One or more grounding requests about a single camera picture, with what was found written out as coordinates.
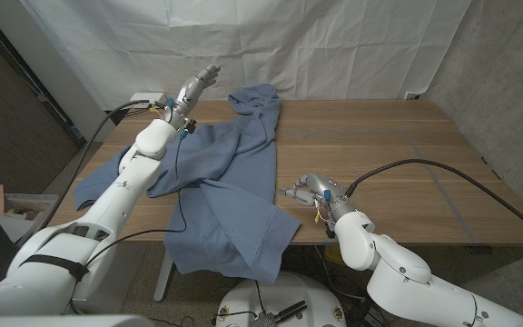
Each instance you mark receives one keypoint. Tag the blue hoodie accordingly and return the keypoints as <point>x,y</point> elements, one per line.
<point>225,204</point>

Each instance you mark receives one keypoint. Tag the white robot torso base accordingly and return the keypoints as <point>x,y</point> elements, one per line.
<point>284,290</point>

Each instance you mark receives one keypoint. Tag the white power strip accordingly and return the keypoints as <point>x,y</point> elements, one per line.
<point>145,97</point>

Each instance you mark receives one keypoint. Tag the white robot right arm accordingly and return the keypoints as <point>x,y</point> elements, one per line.
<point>402,277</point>

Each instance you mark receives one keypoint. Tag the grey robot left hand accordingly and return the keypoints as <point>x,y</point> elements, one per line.
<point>189,97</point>

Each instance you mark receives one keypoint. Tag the yellow object under table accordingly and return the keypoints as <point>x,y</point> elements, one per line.
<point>332,254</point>

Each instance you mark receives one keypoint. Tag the grey table leg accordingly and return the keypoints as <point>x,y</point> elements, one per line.
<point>164,281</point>

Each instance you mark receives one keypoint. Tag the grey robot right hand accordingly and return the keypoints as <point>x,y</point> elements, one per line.
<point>320,193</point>

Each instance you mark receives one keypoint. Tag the clear plastic storage bin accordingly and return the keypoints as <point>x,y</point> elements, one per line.
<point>30,204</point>

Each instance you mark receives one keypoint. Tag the white creased backdrop sheet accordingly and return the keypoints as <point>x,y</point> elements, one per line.
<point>289,45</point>

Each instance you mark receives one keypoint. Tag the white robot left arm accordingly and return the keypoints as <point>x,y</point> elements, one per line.
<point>84,236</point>

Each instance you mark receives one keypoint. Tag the white wall outlet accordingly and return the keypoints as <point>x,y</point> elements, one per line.
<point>412,96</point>

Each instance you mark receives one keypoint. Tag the black antenna pair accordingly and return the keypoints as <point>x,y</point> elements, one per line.
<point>291,311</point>

